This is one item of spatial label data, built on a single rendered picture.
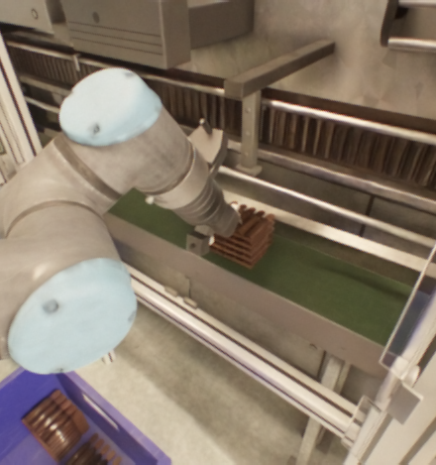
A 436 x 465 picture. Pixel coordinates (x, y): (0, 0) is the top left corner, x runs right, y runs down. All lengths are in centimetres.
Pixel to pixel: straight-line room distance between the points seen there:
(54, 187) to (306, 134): 41
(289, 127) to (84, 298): 46
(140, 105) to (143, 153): 5
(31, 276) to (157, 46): 51
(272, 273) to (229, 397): 70
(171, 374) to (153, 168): 103
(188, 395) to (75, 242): 105
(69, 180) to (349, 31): 64
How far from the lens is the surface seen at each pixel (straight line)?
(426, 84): 83
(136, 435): 80
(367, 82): 85
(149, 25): 71
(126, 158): 37
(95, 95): 39
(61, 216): 33
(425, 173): 58
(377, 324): 62
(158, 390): 132
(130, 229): 81
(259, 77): 61
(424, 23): 70
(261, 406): 128
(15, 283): 28
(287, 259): 69
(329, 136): 60
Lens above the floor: 116
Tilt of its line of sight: 39 degrees down
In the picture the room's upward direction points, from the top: 1 degrees counter-clockwise
